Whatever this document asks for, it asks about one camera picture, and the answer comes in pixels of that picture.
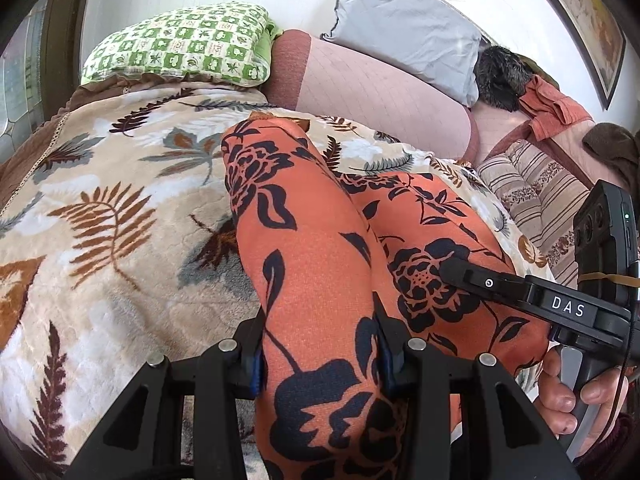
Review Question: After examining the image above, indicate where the orange folded cloth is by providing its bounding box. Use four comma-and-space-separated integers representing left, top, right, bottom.
518, 75, 591, 141

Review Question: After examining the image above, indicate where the framed wall picture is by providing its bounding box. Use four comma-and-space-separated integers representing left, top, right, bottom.
548, 0, 626, 110

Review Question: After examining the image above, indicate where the stained glass window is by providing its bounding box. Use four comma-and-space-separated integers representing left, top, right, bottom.
0, 0, 48, 162

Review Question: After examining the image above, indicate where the orange floral garment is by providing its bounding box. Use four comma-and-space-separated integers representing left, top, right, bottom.
221, 113, 550, 479

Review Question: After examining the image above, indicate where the black camera box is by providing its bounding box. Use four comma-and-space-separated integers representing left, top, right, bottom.
573, 180, 638, 307

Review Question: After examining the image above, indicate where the dark brown cloth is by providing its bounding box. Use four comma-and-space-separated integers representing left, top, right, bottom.
582, 122, 639, 194

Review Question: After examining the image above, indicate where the right hand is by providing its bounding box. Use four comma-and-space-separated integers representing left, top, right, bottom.
534, 348, 628, 456

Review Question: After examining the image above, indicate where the green white patterned pillow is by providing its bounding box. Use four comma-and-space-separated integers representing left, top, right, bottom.
80, 2, 282, 88

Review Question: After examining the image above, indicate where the grey pillow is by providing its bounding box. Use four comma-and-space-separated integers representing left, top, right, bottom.
321, 0, 482, 107

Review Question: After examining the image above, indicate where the beige leaf-print blanket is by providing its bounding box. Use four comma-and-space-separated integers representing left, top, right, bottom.
0, 74, 557, 480

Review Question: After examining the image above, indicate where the pink quilted bolster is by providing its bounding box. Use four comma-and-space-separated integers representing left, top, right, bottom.
262, 29, 480, 162

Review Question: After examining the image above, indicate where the black furry item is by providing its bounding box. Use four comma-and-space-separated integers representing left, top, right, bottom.
474, 46, 534, 112

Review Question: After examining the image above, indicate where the striped cushion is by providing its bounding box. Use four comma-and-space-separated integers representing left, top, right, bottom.
478, 140, 589, 288

